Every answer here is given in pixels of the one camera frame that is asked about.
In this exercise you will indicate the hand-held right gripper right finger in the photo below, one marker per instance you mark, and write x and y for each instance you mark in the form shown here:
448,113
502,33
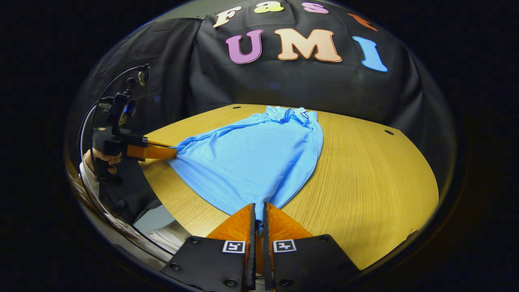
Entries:
312,263

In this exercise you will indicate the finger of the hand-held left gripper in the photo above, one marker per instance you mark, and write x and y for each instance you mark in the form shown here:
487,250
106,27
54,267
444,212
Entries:
154,152

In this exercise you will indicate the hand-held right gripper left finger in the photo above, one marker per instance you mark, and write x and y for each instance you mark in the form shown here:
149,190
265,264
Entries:
211,263

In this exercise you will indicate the light blue T-shirt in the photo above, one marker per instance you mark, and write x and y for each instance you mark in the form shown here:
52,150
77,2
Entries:
251,158

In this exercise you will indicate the black backdrop cloth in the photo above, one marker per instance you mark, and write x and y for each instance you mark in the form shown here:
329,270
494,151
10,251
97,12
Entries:
308,85

